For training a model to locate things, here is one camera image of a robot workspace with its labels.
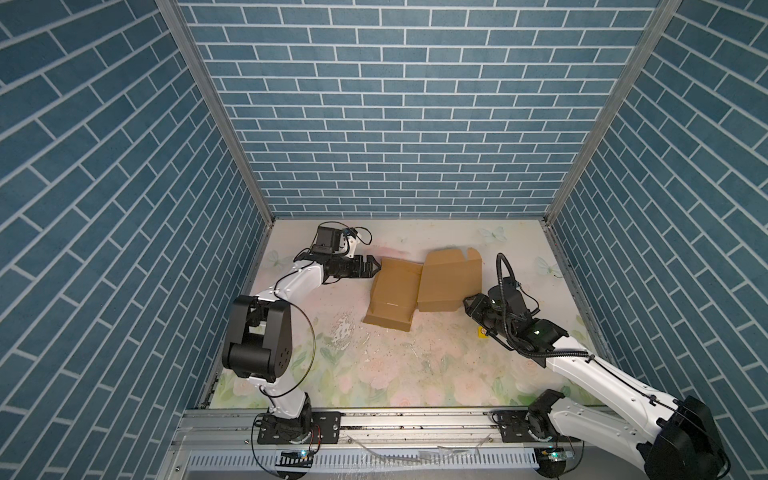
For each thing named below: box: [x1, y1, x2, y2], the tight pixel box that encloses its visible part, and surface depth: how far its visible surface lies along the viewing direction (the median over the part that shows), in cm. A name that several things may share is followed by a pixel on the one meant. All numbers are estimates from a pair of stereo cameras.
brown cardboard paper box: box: [363, 248, 483, 332], surface depth 98 cm
